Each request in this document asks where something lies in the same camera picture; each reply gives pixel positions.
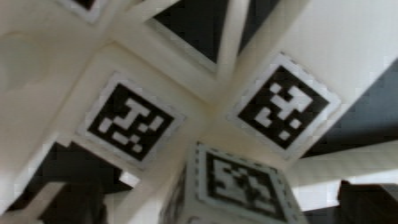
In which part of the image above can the translucent gripper right finger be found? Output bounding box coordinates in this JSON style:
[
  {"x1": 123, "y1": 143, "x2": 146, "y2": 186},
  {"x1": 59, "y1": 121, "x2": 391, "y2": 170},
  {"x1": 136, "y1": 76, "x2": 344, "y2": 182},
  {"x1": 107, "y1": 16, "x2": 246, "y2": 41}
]
[{"x1": 383, "y1": 183, "x2": 398, "y2": 202}]

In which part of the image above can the translucent gripper left finger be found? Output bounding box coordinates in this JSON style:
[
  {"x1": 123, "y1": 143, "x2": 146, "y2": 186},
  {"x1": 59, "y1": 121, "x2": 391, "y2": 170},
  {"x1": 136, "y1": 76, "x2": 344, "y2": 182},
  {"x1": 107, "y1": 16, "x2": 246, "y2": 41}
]
[{"x1": 0, "y1": 182, "x2": 66, "y2": 224}]

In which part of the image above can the white tagged cube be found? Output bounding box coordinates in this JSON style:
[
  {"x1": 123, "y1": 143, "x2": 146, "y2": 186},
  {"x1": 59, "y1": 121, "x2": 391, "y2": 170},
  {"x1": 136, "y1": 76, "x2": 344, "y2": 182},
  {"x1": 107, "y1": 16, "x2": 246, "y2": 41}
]
[{"x1": 159, "y1": 142, "x2": 310, "y2": 224}]

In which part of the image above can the white chair back part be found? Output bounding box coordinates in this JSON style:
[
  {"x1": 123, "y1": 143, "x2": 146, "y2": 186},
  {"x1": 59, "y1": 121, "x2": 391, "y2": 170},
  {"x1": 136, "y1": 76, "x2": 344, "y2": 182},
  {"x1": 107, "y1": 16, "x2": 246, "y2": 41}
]
[{"x1": 0, "y1": 0, "x2": 398, "y2": 224}]

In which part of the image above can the white front fence rail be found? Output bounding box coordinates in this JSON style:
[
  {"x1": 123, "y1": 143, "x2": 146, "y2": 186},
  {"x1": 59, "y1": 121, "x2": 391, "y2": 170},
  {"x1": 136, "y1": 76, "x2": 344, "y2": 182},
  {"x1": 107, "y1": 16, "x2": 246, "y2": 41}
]
[{"x1": 287, "y1": 140, "x2": 398, "y2": 210}]

